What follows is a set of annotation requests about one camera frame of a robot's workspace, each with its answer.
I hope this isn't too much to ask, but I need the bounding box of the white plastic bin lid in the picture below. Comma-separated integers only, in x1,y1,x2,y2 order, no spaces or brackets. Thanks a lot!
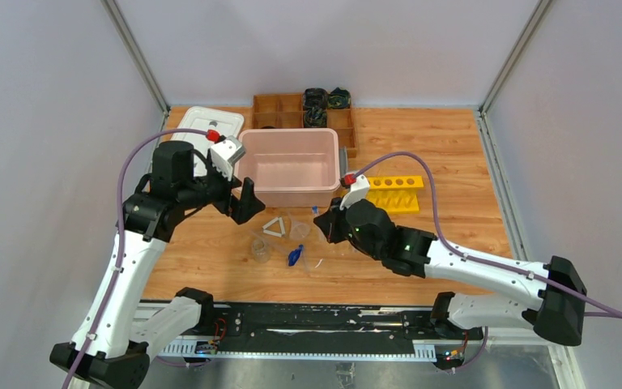
171,106,245,156

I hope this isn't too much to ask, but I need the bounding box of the small glass beaker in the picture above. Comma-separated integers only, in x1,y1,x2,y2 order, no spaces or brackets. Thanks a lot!
251,239,271,263

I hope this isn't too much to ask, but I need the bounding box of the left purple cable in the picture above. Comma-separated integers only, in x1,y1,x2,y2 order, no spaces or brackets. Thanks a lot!
61,127,221,389

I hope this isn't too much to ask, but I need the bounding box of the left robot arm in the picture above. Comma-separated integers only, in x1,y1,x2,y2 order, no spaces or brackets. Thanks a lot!
49,135,265,388

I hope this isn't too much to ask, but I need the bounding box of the purple cable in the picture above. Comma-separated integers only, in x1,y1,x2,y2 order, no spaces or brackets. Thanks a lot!
61,127,221,389
342,152,622,328

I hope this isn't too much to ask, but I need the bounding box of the clear plastic funnel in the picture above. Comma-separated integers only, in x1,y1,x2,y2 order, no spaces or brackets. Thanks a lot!
287,212,311,242

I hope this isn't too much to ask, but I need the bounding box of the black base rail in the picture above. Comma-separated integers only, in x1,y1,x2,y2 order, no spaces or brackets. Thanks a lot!
83,300,573,361

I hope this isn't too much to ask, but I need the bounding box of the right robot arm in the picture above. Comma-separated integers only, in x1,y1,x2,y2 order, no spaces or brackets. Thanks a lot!
313,198,587,346

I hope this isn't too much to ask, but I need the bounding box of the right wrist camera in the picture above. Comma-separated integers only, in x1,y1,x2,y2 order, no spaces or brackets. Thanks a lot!
339,173,370,210

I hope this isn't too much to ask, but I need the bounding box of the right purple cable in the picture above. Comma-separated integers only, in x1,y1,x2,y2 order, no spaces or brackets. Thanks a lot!
342,152,622,328

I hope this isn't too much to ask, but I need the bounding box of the white clay triangle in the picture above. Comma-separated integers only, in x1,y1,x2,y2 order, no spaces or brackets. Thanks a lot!
262,216,287,237

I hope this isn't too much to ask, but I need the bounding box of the pink plastic storage bin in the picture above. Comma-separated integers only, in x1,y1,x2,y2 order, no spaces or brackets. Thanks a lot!
235,128,340,208

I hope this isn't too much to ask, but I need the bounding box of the wooden compartment tray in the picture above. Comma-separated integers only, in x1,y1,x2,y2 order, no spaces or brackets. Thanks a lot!
251,93,359,158

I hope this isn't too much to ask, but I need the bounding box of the yellow test tube rack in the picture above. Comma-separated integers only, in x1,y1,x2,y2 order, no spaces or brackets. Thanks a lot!
366,176,424,215

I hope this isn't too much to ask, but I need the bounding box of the blue test tube clamp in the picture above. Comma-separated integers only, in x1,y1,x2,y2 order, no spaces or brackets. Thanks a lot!
287,244,305,267

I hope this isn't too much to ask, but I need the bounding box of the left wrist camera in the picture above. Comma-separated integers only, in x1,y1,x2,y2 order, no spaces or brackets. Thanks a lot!
209,136,246,181

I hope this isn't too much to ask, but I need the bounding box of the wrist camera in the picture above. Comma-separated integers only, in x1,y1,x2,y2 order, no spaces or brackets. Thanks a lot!
209,136,246,181
339,173,370,210

